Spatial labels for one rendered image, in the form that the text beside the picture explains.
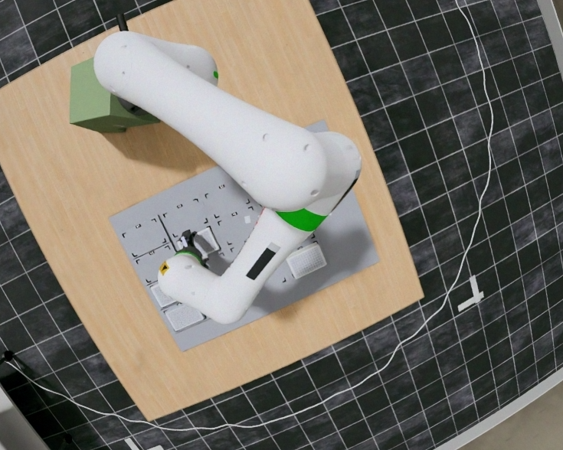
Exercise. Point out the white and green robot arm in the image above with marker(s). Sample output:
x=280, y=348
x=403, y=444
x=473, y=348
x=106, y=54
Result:
x=298, y=176

